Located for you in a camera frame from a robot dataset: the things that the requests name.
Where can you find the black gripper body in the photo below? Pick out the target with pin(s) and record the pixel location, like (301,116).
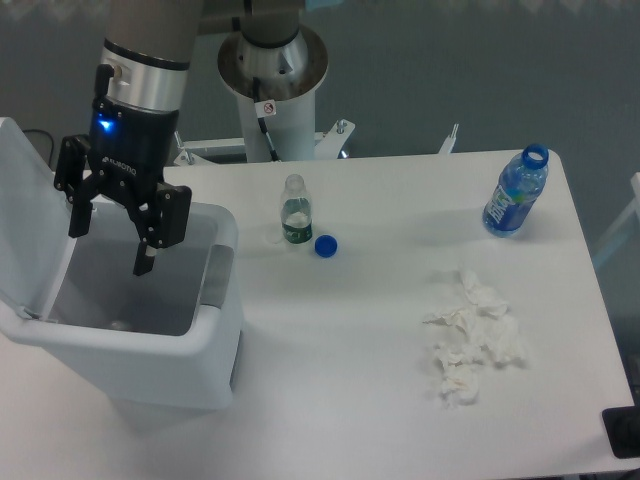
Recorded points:
(133,122)

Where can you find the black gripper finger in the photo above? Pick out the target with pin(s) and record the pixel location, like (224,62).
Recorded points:
(69,179)
(161,222)

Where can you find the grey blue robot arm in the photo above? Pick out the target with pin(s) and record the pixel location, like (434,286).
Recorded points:
(162,34)

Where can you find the white trash can lid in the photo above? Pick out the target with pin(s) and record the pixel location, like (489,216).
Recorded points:
(30,210)

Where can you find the white trash can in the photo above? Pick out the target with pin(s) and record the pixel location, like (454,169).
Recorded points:
(169,337)

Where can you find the clear green label bottle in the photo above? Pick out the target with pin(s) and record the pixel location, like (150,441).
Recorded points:
(296,211)

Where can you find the blue bottle cap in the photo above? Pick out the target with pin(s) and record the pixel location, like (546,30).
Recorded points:
(325,246)

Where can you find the crumpled white tissue upper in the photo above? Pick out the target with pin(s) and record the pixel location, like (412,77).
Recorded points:
(490,332)

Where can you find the crumpled white tissue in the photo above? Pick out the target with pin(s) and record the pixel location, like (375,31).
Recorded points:
(490,332)
(459,384)

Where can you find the crumpled white tissue lower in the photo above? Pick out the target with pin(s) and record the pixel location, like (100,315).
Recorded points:
(459,384)

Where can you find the blue plastic bottle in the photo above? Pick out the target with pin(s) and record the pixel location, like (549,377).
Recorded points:
(519,185)

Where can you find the black device at edge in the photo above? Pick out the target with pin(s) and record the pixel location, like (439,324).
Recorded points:
(622,428)

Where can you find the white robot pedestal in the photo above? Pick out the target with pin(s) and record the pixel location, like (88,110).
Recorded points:
(275,90)

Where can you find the white metal frame bracket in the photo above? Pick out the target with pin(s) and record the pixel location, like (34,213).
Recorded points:
(328,145)

